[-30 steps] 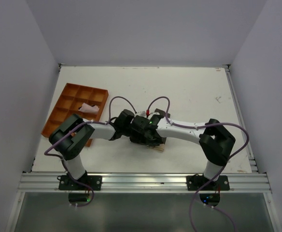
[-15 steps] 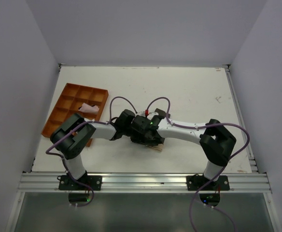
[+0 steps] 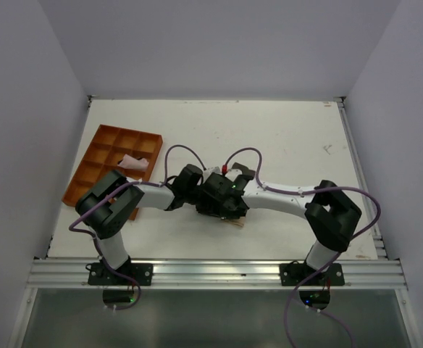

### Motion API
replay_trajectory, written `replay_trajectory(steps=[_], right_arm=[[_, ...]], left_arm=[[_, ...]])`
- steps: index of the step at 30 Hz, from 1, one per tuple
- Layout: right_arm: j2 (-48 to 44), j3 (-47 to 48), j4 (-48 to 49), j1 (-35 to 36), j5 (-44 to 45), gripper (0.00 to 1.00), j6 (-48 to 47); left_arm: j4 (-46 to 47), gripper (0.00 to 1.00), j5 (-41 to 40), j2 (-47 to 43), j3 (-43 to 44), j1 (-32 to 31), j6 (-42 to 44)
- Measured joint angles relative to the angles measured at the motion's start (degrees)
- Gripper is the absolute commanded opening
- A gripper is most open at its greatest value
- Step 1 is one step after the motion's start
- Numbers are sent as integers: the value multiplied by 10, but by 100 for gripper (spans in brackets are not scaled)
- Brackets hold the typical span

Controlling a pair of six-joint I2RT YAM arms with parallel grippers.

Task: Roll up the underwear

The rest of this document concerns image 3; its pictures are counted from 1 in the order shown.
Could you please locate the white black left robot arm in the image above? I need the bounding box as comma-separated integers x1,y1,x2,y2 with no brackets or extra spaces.
69,165,219,285

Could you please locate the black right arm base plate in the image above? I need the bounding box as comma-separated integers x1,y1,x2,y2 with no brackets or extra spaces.
279,261,345,286

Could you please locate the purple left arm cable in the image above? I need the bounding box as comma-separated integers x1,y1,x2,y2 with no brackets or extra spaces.
68,145,209,236

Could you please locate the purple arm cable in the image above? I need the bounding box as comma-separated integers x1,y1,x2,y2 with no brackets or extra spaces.
68,145,209,236
224,147,383,348

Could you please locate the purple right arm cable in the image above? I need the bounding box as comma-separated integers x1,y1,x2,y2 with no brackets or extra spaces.
224,147,383,348

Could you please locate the pink rolled underwear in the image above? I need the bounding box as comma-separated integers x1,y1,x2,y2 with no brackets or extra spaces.
117,154,149,171

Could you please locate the aluminium frame rail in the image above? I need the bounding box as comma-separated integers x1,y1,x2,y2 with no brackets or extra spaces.
26,258,407,290

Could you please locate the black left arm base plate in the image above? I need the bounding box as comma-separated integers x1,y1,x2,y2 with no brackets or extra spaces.
85,262,154,286

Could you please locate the olive underwear with cream waistband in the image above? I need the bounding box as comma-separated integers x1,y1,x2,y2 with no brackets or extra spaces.
221,216,246,228

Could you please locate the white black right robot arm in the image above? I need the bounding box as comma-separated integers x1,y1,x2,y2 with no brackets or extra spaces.
196,162,362,285

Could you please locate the orange wooden compartment tray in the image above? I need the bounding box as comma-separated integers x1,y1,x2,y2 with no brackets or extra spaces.
62,125,163,210

